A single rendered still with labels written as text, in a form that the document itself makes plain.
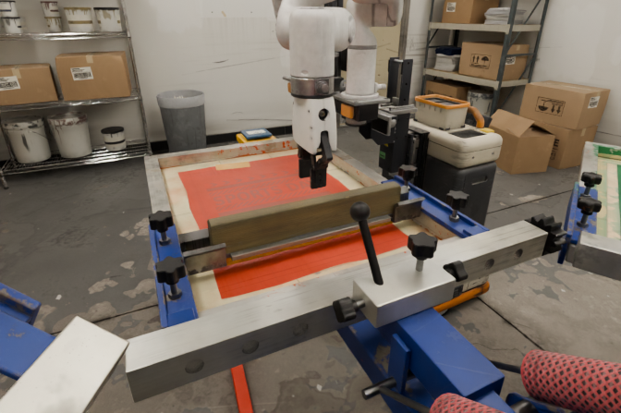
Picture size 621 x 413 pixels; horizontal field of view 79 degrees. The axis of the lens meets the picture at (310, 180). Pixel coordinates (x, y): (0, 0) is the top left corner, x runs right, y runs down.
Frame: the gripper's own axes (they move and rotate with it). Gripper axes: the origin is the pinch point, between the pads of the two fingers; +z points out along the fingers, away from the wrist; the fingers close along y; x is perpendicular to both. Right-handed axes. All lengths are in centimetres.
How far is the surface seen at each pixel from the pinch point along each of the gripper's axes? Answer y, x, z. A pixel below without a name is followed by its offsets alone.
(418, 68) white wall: 369, -330, 47
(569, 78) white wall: 191, -379, 37
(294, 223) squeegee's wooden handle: -1.9, 4.7, 8.9
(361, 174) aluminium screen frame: 21.9, -25.3, 13.4
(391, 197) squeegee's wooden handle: -1.8, -17.8, 8.1
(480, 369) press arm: -41.5, -1.2, 7.3
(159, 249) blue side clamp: 3.6, 29.1, 11.4
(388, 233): -3.0, -17.0, 16.2
